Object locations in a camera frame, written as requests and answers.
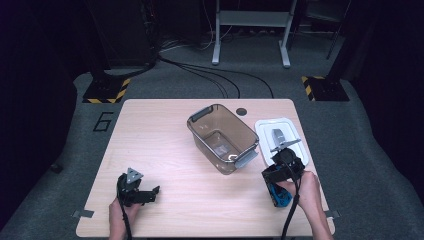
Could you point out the grey tape strip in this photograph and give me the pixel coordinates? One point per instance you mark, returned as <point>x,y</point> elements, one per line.
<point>83,213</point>
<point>333,214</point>

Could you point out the black cabinet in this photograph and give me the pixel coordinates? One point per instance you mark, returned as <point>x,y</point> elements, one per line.
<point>123,30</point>

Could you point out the white container lid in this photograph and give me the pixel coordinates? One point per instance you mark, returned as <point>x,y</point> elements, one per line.
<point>263,131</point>

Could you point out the black striped stand base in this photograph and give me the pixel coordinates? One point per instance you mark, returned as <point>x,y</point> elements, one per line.
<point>325,88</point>
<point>106,90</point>

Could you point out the transparent brown plastic container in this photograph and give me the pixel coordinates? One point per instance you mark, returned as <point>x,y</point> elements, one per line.
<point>222,136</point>

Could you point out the white metal stand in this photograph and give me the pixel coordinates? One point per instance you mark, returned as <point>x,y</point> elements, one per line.
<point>253,18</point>

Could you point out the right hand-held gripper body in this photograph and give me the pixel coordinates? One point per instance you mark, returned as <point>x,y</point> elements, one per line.
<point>286,163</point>

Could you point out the person's left hand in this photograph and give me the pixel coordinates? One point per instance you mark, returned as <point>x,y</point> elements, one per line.
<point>118,213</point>

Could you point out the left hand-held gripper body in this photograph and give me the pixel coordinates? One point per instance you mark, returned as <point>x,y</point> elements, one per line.
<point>128,190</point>

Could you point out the person's right hand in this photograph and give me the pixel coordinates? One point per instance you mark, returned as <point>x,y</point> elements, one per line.
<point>308,191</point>

